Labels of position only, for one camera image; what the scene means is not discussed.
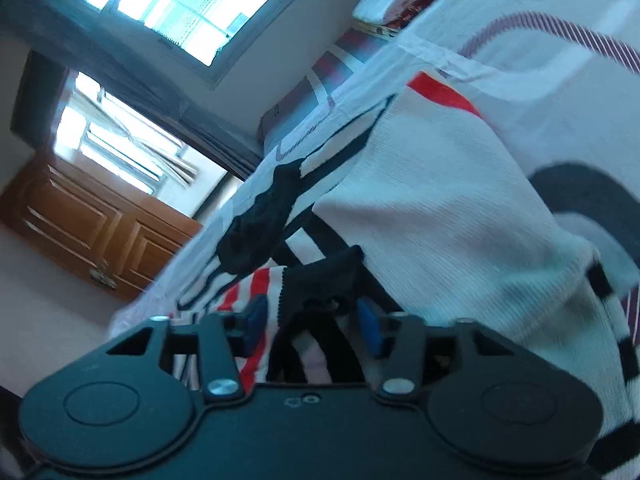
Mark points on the white patterned bedsheet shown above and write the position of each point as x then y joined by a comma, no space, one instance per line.
525,60

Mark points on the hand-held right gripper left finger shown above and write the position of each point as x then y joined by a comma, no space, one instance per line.
255,318

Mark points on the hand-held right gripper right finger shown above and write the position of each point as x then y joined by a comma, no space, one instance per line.
370,325

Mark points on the striped knit sweater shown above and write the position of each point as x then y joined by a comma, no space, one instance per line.
440,210

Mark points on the grey curtain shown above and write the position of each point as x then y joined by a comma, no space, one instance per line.
125,77

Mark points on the red patterned blanket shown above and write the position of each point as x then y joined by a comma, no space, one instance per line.
330,67

